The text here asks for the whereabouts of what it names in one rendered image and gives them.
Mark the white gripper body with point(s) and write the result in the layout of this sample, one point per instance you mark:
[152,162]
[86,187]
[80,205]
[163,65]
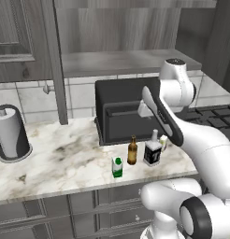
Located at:
[144,110]

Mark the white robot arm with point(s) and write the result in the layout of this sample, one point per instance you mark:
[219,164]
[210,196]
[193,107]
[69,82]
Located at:
[210,161]

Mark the round grey cabinet knob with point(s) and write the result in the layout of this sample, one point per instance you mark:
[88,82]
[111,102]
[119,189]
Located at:
[47,89]

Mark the dark grey open cabinet door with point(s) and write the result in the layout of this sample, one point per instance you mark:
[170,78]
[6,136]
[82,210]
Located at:
[221,40]

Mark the grey closed cabinet door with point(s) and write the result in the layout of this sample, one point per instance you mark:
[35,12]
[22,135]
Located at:
[14,37]

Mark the black toaster oven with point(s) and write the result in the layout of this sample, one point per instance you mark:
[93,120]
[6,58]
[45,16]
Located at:
[120,105]

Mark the pale drink can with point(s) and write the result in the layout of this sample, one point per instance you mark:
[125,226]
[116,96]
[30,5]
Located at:
[164,143]

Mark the black and white liquor bottle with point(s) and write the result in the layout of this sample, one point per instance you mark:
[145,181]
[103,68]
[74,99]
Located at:
[152,154]

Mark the brown beer bottle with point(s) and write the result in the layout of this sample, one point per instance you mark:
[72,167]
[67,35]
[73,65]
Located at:
[132,154]

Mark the green and white carton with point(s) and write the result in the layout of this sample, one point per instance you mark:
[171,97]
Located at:
[117,169]

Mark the black hob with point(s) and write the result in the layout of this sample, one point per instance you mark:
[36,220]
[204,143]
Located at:
[218,116]

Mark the small grey drawer knob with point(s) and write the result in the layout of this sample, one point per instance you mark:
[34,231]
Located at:
[137,217]

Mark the grey drawer front with knob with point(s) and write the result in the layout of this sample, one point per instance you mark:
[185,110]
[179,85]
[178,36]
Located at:
[120,222]

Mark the grey narrow cupboard panel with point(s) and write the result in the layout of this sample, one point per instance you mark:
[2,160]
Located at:
[82,214]

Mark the black paper towel holder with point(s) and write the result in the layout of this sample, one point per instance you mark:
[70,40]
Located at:
[22,137]

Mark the white paper towel roll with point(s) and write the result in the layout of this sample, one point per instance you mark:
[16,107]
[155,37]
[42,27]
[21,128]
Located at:
[6,133]

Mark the grey wide drawer front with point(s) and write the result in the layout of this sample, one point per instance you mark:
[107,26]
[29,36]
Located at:
[17,214]

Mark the grey open wall cabinet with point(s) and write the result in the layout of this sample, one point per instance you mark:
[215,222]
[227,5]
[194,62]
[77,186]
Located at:
[126,37]

